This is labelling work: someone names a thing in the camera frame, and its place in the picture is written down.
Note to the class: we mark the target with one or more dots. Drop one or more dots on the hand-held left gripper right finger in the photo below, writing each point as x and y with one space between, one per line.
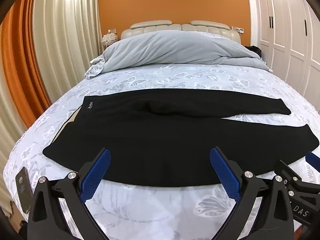
225 172

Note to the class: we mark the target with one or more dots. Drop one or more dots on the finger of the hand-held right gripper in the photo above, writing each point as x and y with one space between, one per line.
287 172
313 158

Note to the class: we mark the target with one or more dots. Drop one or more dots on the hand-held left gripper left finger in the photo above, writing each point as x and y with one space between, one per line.
96 172

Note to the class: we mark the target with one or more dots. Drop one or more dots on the black pants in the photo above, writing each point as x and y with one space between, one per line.
150 135

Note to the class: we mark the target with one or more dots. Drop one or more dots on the cream curtain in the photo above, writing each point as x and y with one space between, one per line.
67 30
12 115

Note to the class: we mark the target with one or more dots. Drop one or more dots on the bed with butterfly sheet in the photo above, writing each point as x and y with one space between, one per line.
175 76

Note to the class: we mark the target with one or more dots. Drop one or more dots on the dark cloth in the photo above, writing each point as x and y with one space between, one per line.
255 50

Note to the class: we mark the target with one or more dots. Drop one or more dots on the white wardrobe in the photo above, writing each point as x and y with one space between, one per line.
282 30

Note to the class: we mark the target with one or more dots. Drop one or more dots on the white flower decoration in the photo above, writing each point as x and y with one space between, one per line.
109 38

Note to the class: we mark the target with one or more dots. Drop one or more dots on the grey duvet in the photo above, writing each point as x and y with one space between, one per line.
170 47

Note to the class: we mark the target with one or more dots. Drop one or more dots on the orange curtain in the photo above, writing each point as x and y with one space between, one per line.
22 55

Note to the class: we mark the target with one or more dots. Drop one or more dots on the cream padded headboard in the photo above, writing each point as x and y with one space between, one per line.
155 26

